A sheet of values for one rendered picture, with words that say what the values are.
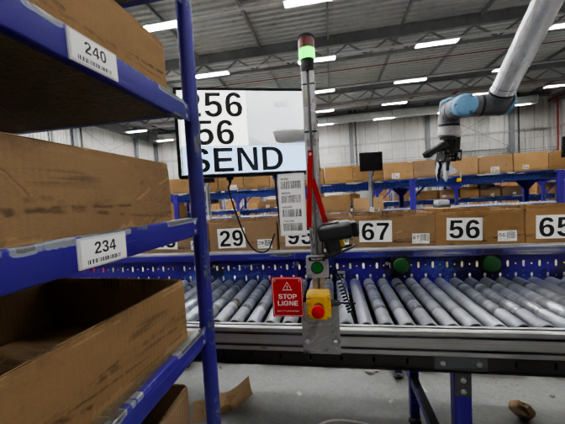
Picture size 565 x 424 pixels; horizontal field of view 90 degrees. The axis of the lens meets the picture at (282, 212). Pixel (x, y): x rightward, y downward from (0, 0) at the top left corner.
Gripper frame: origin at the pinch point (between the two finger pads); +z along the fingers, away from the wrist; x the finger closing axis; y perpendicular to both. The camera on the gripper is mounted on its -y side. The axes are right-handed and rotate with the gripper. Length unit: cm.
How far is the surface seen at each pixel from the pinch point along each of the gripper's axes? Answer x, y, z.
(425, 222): -2.6, -7.7, 21.0
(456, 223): -5.6, 5.6, 21.3
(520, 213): -10.4, 32.6, 16.3
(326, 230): -57, -67, 10
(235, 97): -35, -94, -32
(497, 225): -9.2, 23.2, 22.3
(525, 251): -17.9, 30.1, 32.3
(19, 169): -111, -105, -9
